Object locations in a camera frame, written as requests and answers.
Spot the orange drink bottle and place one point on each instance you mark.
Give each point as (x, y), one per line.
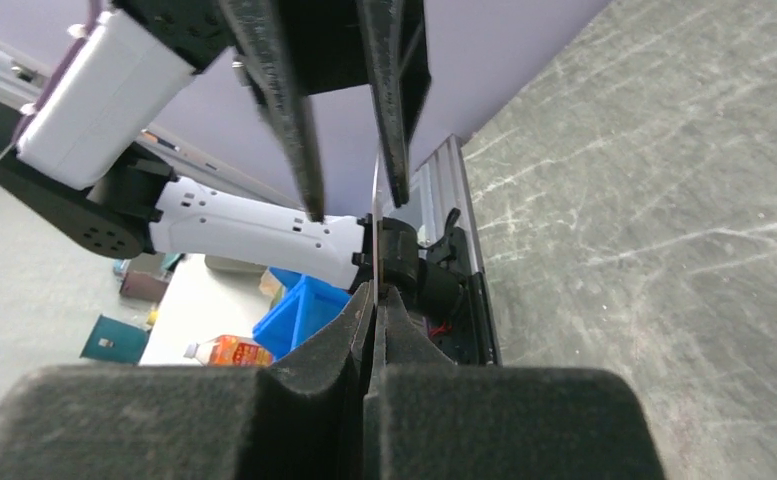
(228, 350)

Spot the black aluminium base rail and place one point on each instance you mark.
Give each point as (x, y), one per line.
(440, 210)

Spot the orange credit cards stack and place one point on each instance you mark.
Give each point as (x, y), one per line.
(376, 222)

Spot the blue plastic bin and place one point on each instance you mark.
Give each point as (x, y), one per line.
(307, 306)

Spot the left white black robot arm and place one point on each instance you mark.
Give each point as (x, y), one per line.
(75, 159)

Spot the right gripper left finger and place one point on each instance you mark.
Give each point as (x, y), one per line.
(299, 418)

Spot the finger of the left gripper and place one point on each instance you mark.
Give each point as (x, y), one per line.
(259, 31)
(396, 55)

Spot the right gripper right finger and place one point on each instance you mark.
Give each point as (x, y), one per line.
(426, 417)

